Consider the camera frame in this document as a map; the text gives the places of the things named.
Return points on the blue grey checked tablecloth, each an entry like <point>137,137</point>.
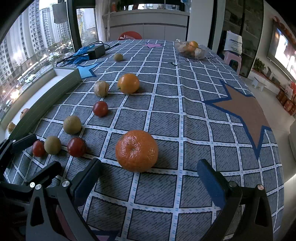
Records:
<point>161,115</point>

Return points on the small white step stool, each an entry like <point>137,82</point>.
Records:
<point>259,83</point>

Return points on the large mandarin orange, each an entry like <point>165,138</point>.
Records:
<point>136,150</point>

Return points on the orange bottle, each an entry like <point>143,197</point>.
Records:
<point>113,7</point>

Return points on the stack of red boxes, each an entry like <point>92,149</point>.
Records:
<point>286,102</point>

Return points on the pink star sticker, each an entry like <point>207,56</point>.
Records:
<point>153,45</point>

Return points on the black power adapter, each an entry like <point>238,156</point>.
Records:
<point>97,51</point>

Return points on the white shopping bag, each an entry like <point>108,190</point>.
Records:
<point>233,41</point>

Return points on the blue star sticker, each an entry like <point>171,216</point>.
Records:
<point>86,70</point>

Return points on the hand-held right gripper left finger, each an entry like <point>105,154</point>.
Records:
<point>86,183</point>

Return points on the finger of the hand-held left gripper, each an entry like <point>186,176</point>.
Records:
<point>23,141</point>
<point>45,173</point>

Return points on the grey square panel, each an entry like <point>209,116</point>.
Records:
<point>59,12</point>

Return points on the plastic bag of fruit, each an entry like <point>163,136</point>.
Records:
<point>199,54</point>

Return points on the potted green plant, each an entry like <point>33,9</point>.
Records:
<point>259,64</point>

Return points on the orange in clear bowl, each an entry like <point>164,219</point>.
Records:
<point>193,44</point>

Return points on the grey-green tray white inside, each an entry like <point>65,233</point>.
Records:
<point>46,102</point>

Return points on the blue plastic bag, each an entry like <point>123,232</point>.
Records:
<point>81,52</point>

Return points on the wall television screen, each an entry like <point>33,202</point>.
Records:
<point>281,51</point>

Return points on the pink plastic stool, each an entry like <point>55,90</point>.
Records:
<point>232,60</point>

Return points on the smooth round orange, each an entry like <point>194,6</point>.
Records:
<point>128,83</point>

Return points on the physalis in papery husk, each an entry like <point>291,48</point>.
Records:
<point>11,127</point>
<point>101,89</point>

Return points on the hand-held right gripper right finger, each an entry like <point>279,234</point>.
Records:
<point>209,183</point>

